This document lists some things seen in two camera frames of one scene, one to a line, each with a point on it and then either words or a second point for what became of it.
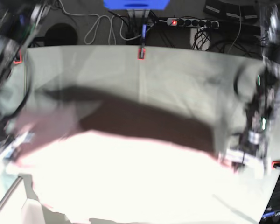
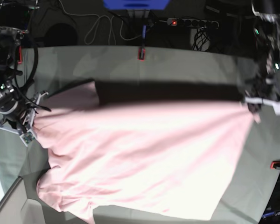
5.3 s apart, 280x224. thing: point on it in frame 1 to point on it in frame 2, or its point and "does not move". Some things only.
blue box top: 136,4 does not move
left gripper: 3,152 to 20,122
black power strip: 193,22 does not move
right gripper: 239,157 to 255,104
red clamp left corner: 20,61 does not move
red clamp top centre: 141,53 does not move
